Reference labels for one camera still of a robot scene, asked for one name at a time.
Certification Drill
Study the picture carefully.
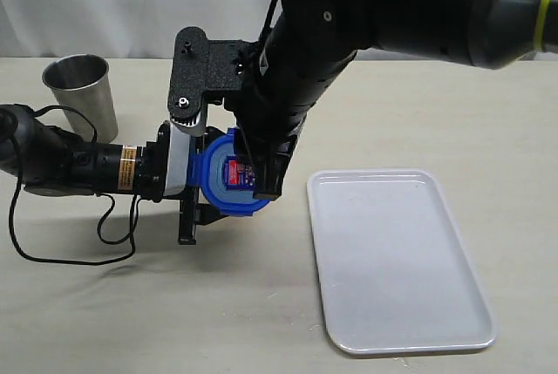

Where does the white backdrop cloth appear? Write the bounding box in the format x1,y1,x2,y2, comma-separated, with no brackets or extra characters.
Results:
1,0,270,58

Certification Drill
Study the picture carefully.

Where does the white plastic tray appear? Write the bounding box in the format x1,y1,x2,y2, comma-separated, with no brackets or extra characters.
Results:
307,168,498,357

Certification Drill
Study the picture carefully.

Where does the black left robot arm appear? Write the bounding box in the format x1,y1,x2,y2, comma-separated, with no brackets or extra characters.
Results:
1,104,226,245

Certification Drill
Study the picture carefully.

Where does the black camera cable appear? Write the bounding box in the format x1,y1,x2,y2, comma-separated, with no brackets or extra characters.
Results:
256,0,284,52
8,105,143,267

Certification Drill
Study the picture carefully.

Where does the black right camera cable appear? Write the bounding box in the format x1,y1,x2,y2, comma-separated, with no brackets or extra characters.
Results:
256,0,284,52

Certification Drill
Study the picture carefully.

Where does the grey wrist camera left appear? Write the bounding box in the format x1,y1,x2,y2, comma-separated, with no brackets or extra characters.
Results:
163,123,191,197

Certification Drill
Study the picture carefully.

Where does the blue plastic container lid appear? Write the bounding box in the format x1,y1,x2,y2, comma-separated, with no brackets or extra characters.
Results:
187,127,269,217

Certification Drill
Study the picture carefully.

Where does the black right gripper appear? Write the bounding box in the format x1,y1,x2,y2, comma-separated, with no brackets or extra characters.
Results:
167,27,305,201

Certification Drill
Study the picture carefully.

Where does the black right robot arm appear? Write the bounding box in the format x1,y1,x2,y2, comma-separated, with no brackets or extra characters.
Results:
167,0,557,201

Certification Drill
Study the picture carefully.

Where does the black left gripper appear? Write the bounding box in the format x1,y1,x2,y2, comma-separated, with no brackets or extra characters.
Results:
139,121,225,246

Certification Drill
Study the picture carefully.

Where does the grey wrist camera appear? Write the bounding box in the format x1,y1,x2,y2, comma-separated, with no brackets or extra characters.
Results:
170,110,208,137
163,123,191,197

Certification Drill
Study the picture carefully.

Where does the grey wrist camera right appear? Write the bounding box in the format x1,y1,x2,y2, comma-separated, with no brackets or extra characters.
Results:
170,110,208,137

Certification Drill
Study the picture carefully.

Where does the stainless steel cup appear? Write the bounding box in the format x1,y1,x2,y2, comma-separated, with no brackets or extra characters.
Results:
42,54,119,143

